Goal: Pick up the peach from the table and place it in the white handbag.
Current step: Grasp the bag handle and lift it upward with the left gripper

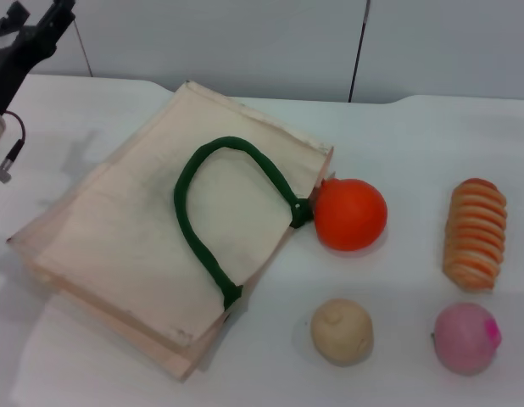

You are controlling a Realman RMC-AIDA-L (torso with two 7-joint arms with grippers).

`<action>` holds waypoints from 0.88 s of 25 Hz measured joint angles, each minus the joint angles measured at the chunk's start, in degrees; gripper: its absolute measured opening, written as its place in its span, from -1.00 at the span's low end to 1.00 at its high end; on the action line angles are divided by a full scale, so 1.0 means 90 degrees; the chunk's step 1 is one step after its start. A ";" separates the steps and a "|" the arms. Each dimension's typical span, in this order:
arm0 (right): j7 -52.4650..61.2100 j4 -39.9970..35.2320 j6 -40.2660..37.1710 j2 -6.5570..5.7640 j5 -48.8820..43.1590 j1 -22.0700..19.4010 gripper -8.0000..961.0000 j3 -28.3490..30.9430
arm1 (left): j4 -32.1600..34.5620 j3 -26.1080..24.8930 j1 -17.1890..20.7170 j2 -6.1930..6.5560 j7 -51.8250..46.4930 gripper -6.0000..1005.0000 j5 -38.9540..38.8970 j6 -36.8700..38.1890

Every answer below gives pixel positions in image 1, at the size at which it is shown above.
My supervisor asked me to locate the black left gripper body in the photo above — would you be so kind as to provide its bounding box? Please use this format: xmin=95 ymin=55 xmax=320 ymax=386
xmin=0 ymin=41 xmax=59 ymax=113

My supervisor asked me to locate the white handbag with green handles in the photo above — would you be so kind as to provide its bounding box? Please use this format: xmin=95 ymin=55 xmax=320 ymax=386
xmin=6 ymin=80 xmax=336 ymax=382

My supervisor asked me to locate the pink peach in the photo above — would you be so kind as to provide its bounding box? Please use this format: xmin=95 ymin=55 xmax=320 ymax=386
xmin=431 ymin=301 xmax=503 ymax=376

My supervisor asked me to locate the orange fruit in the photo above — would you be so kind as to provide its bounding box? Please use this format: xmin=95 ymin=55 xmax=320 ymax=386
xmin=312 ymin=177 xmax=389 ymax=252

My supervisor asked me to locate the beige potato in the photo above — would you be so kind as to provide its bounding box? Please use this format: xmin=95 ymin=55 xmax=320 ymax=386
xmin=309 ymin=298 xmax=375 ymax=368

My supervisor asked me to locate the orange striped bread loaf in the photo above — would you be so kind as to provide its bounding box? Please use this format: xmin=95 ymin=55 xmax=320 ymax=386
xmin=443 ymin=177 xmax=508 ymax=293

